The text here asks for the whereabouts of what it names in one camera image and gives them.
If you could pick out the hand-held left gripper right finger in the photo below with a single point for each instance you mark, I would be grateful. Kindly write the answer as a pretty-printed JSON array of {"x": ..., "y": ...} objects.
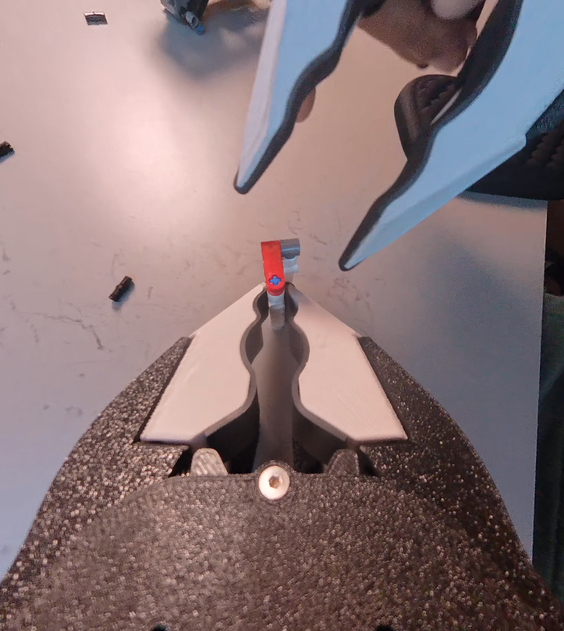
[{"x": 346, "y": 384}]

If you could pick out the person's right hand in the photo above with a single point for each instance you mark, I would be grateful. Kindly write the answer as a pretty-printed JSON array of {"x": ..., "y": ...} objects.
[{"x": 400, "y": 34}]

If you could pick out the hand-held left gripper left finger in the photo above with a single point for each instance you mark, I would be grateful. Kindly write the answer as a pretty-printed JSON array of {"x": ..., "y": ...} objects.
[{"x": 203, "y": 384}]

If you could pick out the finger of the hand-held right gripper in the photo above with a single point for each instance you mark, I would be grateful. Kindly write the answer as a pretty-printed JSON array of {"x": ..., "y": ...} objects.
[
  {"x": 499, "y": 123},
  {"x": 272, "y": 88}
]

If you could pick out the red toy connector assembly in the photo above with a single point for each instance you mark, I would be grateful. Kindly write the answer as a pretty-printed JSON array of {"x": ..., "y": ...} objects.
[{"x": 272, "y": 256}]

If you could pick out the white black toy truck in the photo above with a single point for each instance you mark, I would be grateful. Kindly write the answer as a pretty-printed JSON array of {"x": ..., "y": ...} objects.
[{"x": 185, "y": 15}]

